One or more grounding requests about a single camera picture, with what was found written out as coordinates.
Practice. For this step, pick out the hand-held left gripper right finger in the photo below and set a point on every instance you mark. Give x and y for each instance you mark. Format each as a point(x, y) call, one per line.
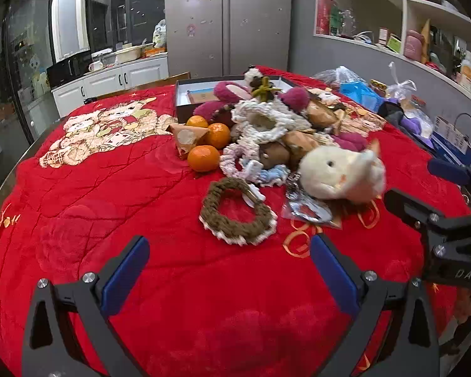
point(333, 275)

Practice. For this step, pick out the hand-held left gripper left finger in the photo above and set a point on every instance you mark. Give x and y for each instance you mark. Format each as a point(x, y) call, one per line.
point(125, 279)

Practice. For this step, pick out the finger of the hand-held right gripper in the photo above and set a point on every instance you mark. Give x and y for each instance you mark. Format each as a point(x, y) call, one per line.
point(408, 206)
point(447, 171)

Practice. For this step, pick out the black cardboard box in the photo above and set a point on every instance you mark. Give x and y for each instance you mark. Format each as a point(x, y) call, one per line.
point(192, 84)

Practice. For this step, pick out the blue box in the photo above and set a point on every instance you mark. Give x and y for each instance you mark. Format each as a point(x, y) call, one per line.
point(451, 141)

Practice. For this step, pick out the purple cloth item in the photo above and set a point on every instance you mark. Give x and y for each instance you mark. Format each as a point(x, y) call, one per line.
point(416, 125)

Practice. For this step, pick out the clear plastic packet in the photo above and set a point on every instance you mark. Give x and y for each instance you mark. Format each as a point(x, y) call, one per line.
point(306, 208)

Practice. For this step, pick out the red printed blanket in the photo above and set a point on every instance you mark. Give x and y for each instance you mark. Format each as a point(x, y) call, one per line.
point(141, 204)

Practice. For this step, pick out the knotted clear plastic bag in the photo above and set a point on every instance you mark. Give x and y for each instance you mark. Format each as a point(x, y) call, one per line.
point(402, 86)

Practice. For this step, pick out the blue plastic bag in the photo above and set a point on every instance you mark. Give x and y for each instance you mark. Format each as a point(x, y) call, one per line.
point(361, 94)

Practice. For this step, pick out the blue crochet piece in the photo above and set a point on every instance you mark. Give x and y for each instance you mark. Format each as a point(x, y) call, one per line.
point(272, 174)

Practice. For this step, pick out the pink container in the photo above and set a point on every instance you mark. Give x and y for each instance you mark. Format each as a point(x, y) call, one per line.
point(414, 45)

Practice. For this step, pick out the orange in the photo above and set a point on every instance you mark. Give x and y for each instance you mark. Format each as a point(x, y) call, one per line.
point(203, 158)
point(196, 121)
point(218, 134)

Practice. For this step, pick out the paper-wrapped cone snack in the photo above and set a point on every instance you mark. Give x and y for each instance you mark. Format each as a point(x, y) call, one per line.
point(184, 137)

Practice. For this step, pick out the olive green knotted toy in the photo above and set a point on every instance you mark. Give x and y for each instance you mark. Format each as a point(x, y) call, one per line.
point(265, 86)

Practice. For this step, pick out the white kitchen cabinet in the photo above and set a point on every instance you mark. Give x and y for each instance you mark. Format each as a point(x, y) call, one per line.
point(102, 82)

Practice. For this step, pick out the printed booklet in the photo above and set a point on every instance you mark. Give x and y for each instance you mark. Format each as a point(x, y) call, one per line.
point(202, 96)

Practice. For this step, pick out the red box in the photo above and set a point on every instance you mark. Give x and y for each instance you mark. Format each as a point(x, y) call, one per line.
point(324, 15)

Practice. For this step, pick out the white brown plush toy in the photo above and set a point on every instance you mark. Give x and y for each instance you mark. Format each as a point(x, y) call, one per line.
point(253, 74)

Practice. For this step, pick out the white mug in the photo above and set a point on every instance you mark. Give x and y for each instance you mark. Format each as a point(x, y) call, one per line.
point(95, 66)

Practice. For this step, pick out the black microwave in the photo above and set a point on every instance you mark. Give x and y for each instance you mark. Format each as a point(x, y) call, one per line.
point(68, 68)

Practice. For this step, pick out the white basin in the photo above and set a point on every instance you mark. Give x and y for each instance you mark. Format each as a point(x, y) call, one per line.
point(127, 53)

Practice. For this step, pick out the patterned bag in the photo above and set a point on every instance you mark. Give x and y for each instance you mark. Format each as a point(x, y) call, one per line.
point(159, 33)

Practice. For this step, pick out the silver refrigerator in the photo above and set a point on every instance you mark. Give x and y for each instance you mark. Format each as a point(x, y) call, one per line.
point(227, 23)

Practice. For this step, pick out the dark glass upper cabinet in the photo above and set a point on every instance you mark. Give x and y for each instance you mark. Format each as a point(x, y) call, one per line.
point(117, 11)

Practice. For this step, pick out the white wall shelf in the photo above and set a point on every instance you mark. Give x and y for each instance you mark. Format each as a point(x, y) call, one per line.
point(410, 11)

